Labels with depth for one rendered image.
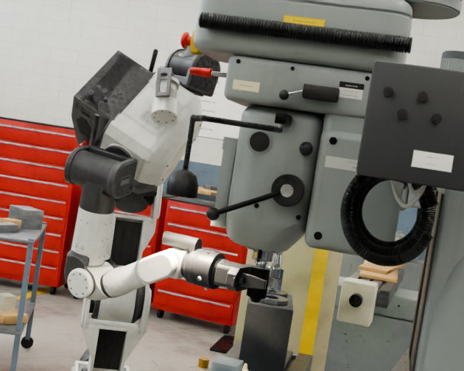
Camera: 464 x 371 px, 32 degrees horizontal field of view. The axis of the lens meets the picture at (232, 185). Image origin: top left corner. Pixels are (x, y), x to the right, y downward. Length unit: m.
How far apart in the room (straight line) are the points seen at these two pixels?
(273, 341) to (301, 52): 0.77
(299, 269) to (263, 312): 1.53
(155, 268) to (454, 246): 0.71
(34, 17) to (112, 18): 1.18
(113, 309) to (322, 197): 0.95
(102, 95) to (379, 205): 0.82
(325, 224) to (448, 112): 0.41
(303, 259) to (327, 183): 1.90
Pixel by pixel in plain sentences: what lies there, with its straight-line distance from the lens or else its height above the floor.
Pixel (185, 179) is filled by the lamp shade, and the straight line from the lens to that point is 1.82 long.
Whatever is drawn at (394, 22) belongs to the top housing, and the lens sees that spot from 1.74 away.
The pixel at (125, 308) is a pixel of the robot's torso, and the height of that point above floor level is 1.00.
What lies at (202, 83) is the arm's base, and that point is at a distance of 2.24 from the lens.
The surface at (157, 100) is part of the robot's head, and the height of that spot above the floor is 1.61.
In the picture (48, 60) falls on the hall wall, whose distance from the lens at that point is 12.02.
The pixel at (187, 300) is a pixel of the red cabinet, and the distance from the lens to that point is 6.65.
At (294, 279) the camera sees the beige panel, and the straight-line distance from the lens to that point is 3.62.
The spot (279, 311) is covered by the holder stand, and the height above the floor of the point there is 1.13.
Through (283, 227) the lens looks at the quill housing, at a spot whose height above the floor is 1.37.
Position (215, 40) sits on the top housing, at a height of 1.75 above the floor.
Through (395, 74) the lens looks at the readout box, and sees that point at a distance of 1.48.
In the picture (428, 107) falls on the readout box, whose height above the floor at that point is 1.65.
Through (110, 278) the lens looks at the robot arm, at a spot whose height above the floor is 1.15.
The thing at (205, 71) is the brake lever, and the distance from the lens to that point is 2.00.
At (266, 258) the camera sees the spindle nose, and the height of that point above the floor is 1.29.
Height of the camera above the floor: 1.54
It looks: 3 degrees down
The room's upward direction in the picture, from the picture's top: 9 degrees clockwise
